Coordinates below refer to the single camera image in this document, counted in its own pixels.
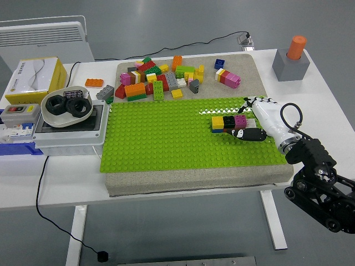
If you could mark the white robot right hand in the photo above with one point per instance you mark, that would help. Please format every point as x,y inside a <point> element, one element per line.
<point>267,119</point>

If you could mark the magenta toy brick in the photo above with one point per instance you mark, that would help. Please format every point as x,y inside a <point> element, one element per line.
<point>240,121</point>

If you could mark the blue square toy brick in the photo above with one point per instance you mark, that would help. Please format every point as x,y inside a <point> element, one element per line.
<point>219,63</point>

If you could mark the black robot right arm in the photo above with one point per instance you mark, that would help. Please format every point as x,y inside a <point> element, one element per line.
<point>316,160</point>

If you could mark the white square toy brick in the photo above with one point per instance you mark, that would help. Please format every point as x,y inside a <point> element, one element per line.
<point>251,123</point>

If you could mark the black toy brick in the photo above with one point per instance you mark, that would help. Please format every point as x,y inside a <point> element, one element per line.
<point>229,122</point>

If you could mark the orange flat toy brick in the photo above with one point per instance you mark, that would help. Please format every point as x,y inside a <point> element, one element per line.
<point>226,130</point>

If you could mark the yellow square toy brick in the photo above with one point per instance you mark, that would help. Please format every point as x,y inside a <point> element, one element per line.
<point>217,122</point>

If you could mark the blue flat toy brick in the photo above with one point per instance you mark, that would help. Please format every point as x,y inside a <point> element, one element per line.
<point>217,131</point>

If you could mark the white small toy brick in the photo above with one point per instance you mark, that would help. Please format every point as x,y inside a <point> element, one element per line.
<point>181,82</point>

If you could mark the yellow flat toy brick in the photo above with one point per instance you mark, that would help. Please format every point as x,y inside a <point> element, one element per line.
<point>177,94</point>

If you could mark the lime wide toy brick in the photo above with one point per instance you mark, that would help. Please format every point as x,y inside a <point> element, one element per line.
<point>184,71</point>

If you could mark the light grey toy brick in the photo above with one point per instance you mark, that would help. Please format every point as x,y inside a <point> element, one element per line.
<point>172,81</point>

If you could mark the green toy baseplate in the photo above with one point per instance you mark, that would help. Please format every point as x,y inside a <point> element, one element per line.
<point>166,138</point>

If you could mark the orange tall toy brick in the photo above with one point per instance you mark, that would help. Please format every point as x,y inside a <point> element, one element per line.
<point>177,63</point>

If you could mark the red long toy brick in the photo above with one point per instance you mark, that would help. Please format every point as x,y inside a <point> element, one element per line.
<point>163,81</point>

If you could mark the lime flat toy plate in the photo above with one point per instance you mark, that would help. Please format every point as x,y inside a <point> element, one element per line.
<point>158,91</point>

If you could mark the yellow small toy brick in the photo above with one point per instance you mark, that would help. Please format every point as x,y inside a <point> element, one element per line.
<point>164,68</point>

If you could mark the green long toy brick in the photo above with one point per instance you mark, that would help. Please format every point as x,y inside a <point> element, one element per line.
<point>153,71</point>

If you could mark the red wide toy brick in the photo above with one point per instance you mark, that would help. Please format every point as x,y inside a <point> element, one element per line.
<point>147,66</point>

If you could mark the green flat toy plate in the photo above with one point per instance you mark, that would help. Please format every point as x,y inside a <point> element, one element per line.
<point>137,97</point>

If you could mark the green small toy brick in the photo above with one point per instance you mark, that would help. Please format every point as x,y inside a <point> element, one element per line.
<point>146,60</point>

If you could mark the orange wide toy brick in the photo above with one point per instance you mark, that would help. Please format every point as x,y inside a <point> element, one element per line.
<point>135,89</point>

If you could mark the pink yellow toy brick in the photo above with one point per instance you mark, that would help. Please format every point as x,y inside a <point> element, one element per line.
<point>138,64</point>

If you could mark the red slope toy brick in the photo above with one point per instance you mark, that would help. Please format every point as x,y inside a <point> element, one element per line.
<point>120,92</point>

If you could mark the dark green toy brick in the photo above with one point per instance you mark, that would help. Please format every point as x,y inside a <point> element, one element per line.
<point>110,100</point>

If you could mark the grey long toy brick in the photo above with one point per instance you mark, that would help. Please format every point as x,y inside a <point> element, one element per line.
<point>105,92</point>

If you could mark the orange long toy brick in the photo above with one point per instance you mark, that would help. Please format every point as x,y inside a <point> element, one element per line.
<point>94,82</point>

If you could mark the grey speckled mat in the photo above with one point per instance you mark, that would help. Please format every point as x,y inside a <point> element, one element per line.
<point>244,80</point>

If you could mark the grey block holder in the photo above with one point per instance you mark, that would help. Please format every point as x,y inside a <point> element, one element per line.
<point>291,69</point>

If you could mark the white red pink brick stack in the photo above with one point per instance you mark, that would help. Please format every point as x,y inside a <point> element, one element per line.
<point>228,78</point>

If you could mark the orange cylinder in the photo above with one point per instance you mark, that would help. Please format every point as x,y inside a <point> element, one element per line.
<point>296,47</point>

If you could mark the dark grey slope brick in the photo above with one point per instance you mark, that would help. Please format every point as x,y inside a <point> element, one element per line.
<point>194,86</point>

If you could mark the silver floor socket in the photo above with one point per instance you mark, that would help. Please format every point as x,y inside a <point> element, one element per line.
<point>246,41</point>

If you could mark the yellow tall brick stack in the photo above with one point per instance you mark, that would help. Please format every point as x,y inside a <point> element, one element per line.
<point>199,73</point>

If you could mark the white table leg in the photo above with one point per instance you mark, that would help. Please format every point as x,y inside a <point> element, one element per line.
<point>274,221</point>
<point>76,235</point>

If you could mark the pink white brown brick stack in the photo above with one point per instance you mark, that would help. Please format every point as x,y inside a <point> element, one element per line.
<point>132,77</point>

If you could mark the large black plastic nut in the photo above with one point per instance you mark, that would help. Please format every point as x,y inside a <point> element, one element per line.
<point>83,109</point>
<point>51,106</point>

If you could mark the purple circuit board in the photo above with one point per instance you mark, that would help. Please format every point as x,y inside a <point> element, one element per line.
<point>72,93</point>

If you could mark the grey electrical junction box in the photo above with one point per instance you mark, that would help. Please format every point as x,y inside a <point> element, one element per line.
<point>69,138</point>

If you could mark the white oval bowl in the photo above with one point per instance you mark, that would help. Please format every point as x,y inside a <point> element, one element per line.
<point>55,120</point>

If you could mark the yellow white tissue box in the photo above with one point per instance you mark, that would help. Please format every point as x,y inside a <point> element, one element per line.
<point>30,79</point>

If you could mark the white panel heater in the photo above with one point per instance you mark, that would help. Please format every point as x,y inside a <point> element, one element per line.
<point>41,36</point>

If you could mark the white circuit breaker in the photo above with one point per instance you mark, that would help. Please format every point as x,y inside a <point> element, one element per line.
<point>16,133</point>

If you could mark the blue plastic bin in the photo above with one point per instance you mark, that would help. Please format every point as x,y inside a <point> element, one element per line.
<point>16,149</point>

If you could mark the grey switch box red button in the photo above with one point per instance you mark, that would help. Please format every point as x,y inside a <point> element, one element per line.
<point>19,114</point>

